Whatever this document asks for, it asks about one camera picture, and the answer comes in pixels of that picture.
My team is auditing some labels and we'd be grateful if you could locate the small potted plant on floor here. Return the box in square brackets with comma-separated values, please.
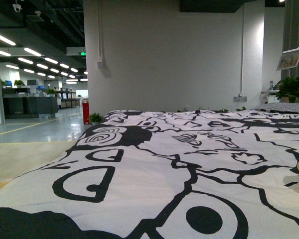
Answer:
[89, 113, 103, 125]

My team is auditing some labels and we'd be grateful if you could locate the red fire extinguisher box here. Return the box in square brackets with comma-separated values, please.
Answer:
[82, 102, 90, 124]

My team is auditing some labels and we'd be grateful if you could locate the black and white patterned blanket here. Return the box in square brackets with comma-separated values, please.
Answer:
[0, 110, 299, 239]

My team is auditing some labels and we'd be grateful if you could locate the dark reception counter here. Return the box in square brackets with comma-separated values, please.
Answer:
[2, 88, 58, 119]

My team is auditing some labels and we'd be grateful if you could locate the striped pillow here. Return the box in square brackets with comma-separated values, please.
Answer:
[252, 103, 299, 113]

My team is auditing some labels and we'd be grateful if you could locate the large green potted plant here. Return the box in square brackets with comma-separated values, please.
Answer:
[276, 76, 299, 103]

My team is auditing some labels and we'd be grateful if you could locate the framed picture on stand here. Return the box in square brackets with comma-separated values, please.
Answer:
[277, 52, 299, 71]

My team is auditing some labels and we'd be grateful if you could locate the wall power outlet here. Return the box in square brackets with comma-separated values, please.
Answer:
[233, 96, 247, 102]

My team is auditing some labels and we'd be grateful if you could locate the white ceiling security camera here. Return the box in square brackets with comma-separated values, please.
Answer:
[12, 3, 22, 12]

